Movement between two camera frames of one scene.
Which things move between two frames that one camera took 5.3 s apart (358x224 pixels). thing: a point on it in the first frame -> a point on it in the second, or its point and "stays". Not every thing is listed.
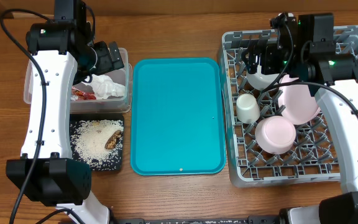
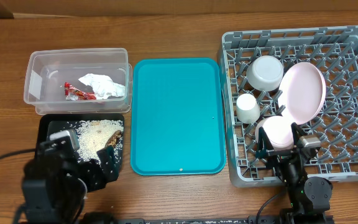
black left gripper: x=108 y=64 -> x=96 y=177
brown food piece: x=111 y=142 stays
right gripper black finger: x=287 y=28 -> x=298 y=132
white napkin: x=104 y=87 stays
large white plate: x=296 y=102 stays
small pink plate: x=275 y=135 stays
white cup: x=248 y=110 stays
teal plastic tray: x=178 y=116 stays
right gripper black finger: x=260 y=58 -> x=265 y=144
